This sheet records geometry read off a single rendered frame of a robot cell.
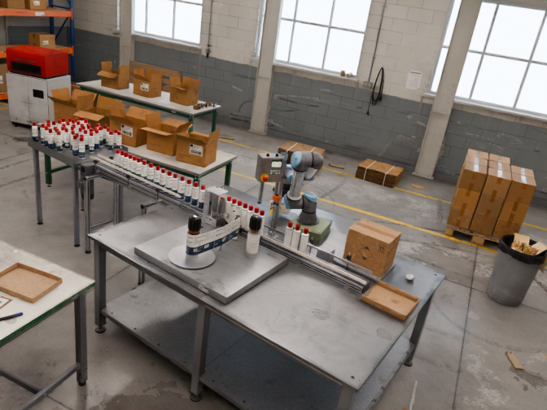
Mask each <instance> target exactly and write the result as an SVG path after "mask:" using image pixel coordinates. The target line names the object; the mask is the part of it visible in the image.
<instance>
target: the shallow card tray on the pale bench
mask: <svg viewBox="0 0 547 410"><path fill-rule="evenodd" d="M62 283H63V280H62V278H61V277H57V276H55V275H54V274H51V273H48V272H45V271H42V270H40V269H37V268H33V267H30V266H28V265H26V264H22V263H19V262H16V263H15V264H13V265H11V266H10V267H8V268H6V269H4V270H2V271H1V272H0V291H1V292H3V293H6V294H9V295H12V296H15V297H16V298H19V299H23V300H25V301H28V302H30V303H35V302H36V301H38V300H39V299H40V298H41V297H43V296H44V295H46V294H48V293H49V292H51V291H52V290H53V289H54V288H56V287H57V286H59V285H60V284H62Z"/></svg>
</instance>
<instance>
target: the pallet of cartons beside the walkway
mask: <svg viewBox="0 0 547 410"><path fill-rule="evenodd" d="M534 178H535V177H534V174H533V170H531V169H526V168H521V167H517V166H514V165H511V166H510V158H506V157H503V156H499V155H493V154H489V156H488V153H486V152H482V151H478V150H472V149H468V151H467V154H466V158H465V162H464V164H463V165H462V170H461V172H460V176H459V178H458V181H457V186H456V189H455V191H454V194H453V199H452V203H451V207H450V210H449V218H448V221H447V226H446V229H445V232H444V235H447V236H450V237H452V236H453V231H454V230H456V231H458V232H462V233H467V234H469V235H471V241H470V242H471V243H474V244H477V245H480V246H482V245H483V244H484V240H485V239H487V240H490V241H494V242H499V241H500V240H501V237H502V236H504V235H507V234H513V235H514V233H519V230H520V228H521V225H522V224H523V220H524V218H525V215H526V213H527V210H528V207H529V205H530V203H531V200H532V197H533V195H534V193H535V190H536V182H535V179H534Z"/></svg>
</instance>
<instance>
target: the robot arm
mask: <svg viewBox="0 0 547 410"><path fill-rule="evenodd" d="M323 164H324V159H323V158H322V156H321V155H320V154H318V153H317V152H313V151H312V152H310V151H296V152H294V153H293V154H292V156H291V164H287V165H286V171H285V175H284V182H283V188H282V197H281V202H280V204H284V205H285V208H286V209H290V210H291V209H302V211H301V213H300V215H299V221H300V222H302V223H304V224H309V225H310V224H315V223H317V213H316V211H317V195H316V194H314V193H312V192H304V193H303V194H301V193H300V191H301V188H302V184H303V181H313V179H314V173H315V172H316V171H317V170H318V169H320V168H321V167H322V166H323Z"/></svg>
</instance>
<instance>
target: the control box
mask: <svg viewBox="0 0 547 410"><path fill-rule="evenodd" d="M266 154H267V153H258V156H257V163H256V175H255V178H256V179H257V180H258V182H280V180H281V175H282V171H281V175H269V170H270V169H282V167H281V168H271V162H272V160H282V166H283V160H284V158H283V157H280V156H279V154H278V157H275V155H276V154H269V157H266ZM264 176H267V177H268V180H267V181H263V177H264Z"/></svg>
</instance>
